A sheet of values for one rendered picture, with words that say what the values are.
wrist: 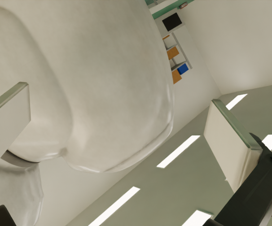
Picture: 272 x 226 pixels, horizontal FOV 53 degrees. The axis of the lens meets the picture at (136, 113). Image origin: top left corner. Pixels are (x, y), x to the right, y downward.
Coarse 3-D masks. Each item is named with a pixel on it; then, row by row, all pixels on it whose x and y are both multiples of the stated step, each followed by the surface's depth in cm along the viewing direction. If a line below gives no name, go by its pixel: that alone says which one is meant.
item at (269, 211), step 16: (256, 176) 11; (240, 192) 10; (256, 192) 10; (224, 208) 9; (240, 208) 10; (256, 208) 10; (208, 224) 8; (224, 224) 9; (240, 224) 9; (256, 224) 9
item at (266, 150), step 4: (252, 136) 16; (256, 136) 16; (256, 140) 16; (260, 140) 16; (260, 144) 15; (264, 144) 15; (264, 148) 15; (268, 148) 15; (264, 152) 14; (268, 152) 14; (260, 160) 14
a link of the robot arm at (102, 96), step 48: (0, 0) 22; (48, 0) 21; (96, 0) 22; (144, 0) 27; (0, 48) 22; (48, 48) 22; (96, 48) 22; (144, 48) 24; (48, 96) 22; (96, 96) 22; (144, 96) 24; (48, 144) 24; (96, 144) 24; (144, 144) 25
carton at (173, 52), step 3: (171, 48) 689; (174, 48) 692; (168, 51) 684; (171, 51) 688; (174, 51) 692; (177, 51) 696; (168, 54) 684; (171, 54) 688; (174, 54) 691; (177, 54) 695; (168, 57) 683; (171, 57) 687
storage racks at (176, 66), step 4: (156, 4) 673; (172, 32) 687; (176, 40) 690; (164, 44) 734; (176, 44) 689; (168, 48) 698; (180, 48) 694; (184, 56) 700; (172, 60) 745; (188, 60) 702; (176, 64) 746; (180, 64) 700; (188, 64) 705; (172, 68) 718; (176, 68) 683; (192, 68) 705
